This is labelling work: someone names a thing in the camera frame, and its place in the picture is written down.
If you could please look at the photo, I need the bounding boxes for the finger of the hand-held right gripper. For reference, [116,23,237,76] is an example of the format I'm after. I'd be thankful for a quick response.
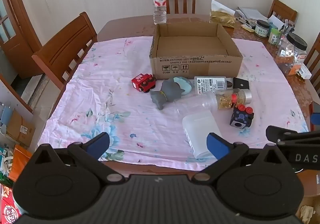
[265,125,320,146]
[311,113,320,132]

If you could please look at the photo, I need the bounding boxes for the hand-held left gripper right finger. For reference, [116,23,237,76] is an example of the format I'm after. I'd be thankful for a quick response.
[191,132,292,185]

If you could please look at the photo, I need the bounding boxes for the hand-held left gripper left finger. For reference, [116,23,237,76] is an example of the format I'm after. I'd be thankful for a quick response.
[34,132,125,185]

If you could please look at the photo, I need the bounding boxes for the white frosted plastic container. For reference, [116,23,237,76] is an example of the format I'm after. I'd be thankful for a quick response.
[182,110,223,159]

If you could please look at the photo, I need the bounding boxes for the black cube toy red buttons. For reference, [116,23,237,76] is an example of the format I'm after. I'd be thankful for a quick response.
[229,104,255,129]

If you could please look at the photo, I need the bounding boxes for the clear plastic cup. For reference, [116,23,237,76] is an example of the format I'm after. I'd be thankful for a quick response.
[175,92,218,117]

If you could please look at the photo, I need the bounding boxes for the gold flake glass bottle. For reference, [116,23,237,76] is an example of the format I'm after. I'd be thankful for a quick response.
[215,88,252,110]

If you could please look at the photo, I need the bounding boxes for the clear labelled plastic case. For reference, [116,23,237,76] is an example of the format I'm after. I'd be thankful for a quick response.
[194,76,234,95]

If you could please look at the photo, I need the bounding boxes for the grey toy figure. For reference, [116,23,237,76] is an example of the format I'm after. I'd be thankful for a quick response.
[150,77,185,110]

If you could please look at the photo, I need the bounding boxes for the brown cardboard box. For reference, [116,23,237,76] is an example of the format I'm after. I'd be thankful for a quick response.
[149,23,243,80]

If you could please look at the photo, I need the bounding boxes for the small white box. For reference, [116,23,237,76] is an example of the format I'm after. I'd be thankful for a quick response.
[299,64,312,80]

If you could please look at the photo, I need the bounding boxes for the pink floral tablecloth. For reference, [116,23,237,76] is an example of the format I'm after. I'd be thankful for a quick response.
[37,35,309,171]

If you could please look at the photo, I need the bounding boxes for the black flat square piece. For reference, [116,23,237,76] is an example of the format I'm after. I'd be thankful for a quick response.
[232,77,250,90]

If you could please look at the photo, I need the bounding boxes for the light blue round case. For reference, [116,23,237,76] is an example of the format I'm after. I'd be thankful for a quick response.
[174,77,193,96]

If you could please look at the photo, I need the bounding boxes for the large clear jar black lid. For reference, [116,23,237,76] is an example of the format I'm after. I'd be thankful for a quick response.
[276,32,307,76]

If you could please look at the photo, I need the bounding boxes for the red toy train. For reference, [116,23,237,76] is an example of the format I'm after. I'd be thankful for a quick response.
[131,74,157,93]

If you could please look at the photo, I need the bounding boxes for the brown carton with label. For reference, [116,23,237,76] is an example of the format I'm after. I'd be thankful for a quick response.
[6,109,35,148]

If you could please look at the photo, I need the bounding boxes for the orange plastic bag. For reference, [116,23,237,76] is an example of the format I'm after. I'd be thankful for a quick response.
[9,144,33,182]

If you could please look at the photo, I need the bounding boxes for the small green-lid jar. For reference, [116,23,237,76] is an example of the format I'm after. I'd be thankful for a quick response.
[268,28,280,45]

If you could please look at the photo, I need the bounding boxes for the pen holder with pens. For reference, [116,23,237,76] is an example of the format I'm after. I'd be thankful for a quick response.
[280,20,296,38]

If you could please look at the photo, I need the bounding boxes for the dark-lid jar white label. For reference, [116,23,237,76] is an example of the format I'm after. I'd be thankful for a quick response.
[254,20,270,38]

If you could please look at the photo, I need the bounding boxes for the red snack packet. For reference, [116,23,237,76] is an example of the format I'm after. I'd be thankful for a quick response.
[0,184,22,224]

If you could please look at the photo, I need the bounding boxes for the pile of papers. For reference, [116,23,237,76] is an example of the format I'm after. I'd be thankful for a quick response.
[235,7,268,32]

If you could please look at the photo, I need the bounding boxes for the wooden door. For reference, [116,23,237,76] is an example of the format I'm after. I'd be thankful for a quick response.
[0,0,43,80]

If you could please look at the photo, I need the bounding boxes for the white tissue paper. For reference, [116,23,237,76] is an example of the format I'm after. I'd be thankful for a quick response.
[211,0,235,13]

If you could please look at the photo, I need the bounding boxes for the clear water bottle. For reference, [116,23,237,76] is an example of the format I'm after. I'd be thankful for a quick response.
[152,0,167,25]

